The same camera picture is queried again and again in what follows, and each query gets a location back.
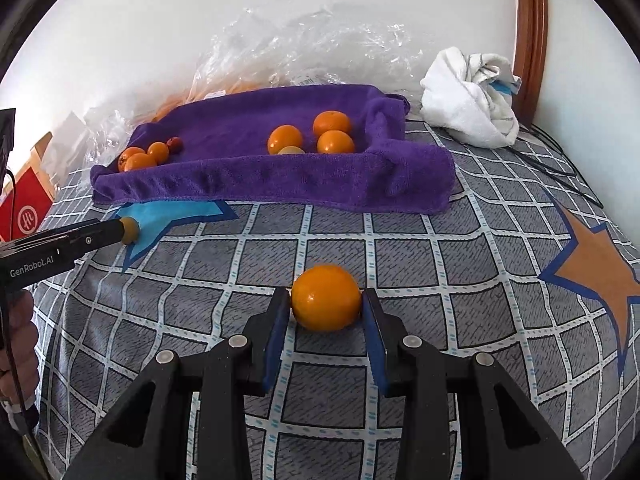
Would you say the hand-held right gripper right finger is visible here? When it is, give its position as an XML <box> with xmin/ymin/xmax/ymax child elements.
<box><xmin>361</xmin><ymin>287</ymin><xmax>586</xmax><ymax>480</ymax></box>

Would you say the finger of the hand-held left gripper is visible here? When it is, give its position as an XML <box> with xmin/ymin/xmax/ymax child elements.
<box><xmin>65</xmin><ymin>219</ymin><xmax>127</xmax><ymax>260</ymax></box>

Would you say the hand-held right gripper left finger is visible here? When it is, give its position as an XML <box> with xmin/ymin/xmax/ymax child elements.
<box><xmin>62</xmin><ymin>287</ymin><xmax>292</xmax><ymax>480</ymax></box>

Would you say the large orange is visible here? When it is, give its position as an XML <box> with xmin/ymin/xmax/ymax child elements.
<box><xmin>313</xmin><ymin>111</ymin><xmax>352</xmax><ymax>137</ymax></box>
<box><xmin>317</xmin><ymin>130</ymin><xmax>356</xmax><ymax>155</ymax></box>
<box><xmin>291</xmin><ymin>265</ymin><xmax>362</xmax><ymax>332</ymax></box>

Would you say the purple towel covered tray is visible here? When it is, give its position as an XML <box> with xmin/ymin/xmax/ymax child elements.
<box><xmin>90</xmin><ymin>84</ymin><xmax>456</xmax><ymax>213</ymax></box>

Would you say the person's left hand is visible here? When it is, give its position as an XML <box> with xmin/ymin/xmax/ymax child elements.
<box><xmin>0</xmin><ymin>290</ymin><xmax>37</xmax><ymax>406</ymax></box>

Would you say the red paper bag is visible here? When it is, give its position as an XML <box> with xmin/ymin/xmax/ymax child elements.
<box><xmin>0</xmin><ymin>167</ymin><xmax>56</xmax><ymax>241</ymax></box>

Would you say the grey checked bed sheet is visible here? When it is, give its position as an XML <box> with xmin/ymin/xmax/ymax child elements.
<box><xmin>30</xmin><ymin>120</ymin><xmax>640</xmax><ymax>480</ymax></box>

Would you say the clear plastic bag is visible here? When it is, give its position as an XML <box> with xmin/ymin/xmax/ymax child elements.
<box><xmin>190</xmin><ymin>5</ymin><xmax>426</xmax><ymax>108</ymax></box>
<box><xmin>82</xmin><ymin>95</ymin><xmax>171</xmax><ymax>171</ymax></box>

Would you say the heap of bagged oranges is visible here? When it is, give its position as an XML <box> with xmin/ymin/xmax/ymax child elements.
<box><xmin>150</xmin><ymin>72</ymin><xmax>241</xmax><ymax>123</ymax></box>

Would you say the white crumpled towel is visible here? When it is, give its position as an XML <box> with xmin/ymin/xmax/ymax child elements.
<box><xmin>420</xmin><ymin>46</ymin><xmax>522</xmax><ymax>148</ymax></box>

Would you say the black cable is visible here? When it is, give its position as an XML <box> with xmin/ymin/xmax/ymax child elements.
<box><xmin>507</xmin><ymin>124</ymin><xmax>603</xmax><ymax>208</ymax></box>

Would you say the brown wooden door frame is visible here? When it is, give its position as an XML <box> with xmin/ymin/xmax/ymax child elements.
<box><xmin>514</xmin><ymin>0</ymin><xmax>549</xmax><ymax>126</ymax></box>

